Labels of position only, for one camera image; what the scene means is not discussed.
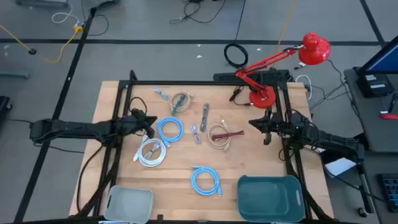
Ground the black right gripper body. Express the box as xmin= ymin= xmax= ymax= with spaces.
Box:
xmin=264 ymin=107 xmax=296 ymax=138

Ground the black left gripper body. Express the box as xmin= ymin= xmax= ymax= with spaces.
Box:
xmin=123 ymin=107 xmax=149 ymax=136

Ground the pale grey short cable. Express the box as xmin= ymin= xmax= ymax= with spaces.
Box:
xmin=154 ymin=88 xmax=170 ymax=101

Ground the maroon braided short cable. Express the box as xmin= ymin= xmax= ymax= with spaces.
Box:
xmin=211 ymin=130 xmax=245 ymax=141

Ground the beige cable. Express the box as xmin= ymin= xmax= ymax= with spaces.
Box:
xmin=206 ymin=119 xmax=233 ymax=152
xmin=168 ymin=90 xmax=193 ymax=113

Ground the light blue cable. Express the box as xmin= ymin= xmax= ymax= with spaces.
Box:
xmin=190 ymin=165 xmax=223 ymax=197
xmin=157 ymin=116 xmax=185 ymax=147

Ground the light grey plastic bin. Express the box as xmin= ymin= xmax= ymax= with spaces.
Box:
xmin=103 ymin=185 xmax=154 ymax=224

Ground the red desk lamp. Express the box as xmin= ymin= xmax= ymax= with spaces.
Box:
xmin=235 ymin=31 xmax=332 ymax=110

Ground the black perforated box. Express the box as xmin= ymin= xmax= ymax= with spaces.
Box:
xmin=213 ymin=68 xmax=292 ymax=84

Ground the teal plastic bin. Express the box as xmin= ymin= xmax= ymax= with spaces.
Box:
xmin=236 ymin=174 xmax=306 ymax=223

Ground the white paper sheet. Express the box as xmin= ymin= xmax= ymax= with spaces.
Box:
xmin=323 ymin=157 xmax=357 ymax=178

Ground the dark grey desk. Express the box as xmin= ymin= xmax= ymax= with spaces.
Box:
xmin=343 ymin=67 xmax=398 ymax=153

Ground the computer monitor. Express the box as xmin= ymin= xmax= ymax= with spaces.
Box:
xmin=359 ymin=34 xmax=398 ymax=75

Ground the black keyboard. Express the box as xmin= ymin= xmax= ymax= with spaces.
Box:
xmin=378 ymin=173 xmax=398 ymax=212

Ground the white coiled cable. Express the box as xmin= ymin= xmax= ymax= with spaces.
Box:
xmin=132 ymin=134 xmax=167 ymax=168

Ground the black lamp cable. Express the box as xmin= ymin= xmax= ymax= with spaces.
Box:
xmin=229 ymin=85 xmax=253 ymax=107

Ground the lavender short cable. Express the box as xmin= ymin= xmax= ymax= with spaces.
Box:
xmin=190 ymin=124 xmax=202 ymax=145

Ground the black aluminium table frame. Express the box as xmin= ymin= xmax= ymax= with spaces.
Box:
xmin=70 ymin=70 xmax=330 ymax=224

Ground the white looped cable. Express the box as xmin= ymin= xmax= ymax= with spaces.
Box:
xmin=295 ymin=74 xmax=313 ymax=100

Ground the dark grey short cable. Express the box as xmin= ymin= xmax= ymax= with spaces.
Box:
xmin=200 ymin=103 xmax=210 ymax=133

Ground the black coiled floor cable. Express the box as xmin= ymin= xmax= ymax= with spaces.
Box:
xmin=223 ymin=42 xmax=249 ymax=69

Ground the yellow hanging cable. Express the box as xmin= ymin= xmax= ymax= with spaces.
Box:
xmin=272 ymin=0 xmax=298 ymax=69

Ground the yellow extension cord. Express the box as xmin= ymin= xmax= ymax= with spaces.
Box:
xmin=0 ymin=24 xmax=85 ymax=65

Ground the white floor cable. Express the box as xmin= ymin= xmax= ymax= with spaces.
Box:
xmin=51 ymin=1 xmax=81 ymax=26

